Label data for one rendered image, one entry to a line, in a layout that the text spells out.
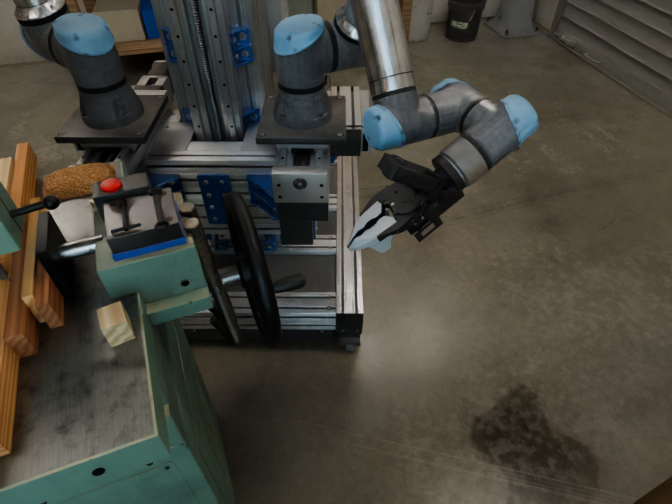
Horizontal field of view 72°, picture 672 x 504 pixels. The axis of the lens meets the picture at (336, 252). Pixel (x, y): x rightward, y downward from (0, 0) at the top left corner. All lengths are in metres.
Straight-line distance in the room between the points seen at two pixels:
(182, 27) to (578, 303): 1.66
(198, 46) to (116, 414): 0.95
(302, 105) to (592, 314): 1.38
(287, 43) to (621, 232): 1.80
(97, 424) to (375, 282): 1.42
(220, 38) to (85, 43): 0.30
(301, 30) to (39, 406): 0.86
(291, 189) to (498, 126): 0.55
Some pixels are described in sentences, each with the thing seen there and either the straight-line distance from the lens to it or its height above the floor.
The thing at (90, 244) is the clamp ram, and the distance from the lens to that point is 0.76.
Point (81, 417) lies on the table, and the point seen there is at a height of 0.90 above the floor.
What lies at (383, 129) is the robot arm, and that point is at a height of 1.04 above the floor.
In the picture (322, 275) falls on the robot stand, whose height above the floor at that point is 0.21.
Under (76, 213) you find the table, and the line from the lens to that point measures 0.93.
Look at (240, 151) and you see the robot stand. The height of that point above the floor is 0.73.
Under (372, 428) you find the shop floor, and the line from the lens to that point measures 1.56.
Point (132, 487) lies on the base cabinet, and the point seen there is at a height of 0.63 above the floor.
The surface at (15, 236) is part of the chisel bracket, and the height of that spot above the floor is 1.02.
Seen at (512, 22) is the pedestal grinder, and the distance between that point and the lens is 4.33.
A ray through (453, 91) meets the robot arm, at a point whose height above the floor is 1.06.
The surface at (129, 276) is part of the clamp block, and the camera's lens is 0.72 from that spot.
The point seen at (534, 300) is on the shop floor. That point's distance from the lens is 1.99.
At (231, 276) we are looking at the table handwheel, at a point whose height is 0.82.
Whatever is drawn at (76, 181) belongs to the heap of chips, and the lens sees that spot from 0.97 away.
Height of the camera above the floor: 1.43
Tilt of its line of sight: 45 degrees down
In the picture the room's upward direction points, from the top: straight up
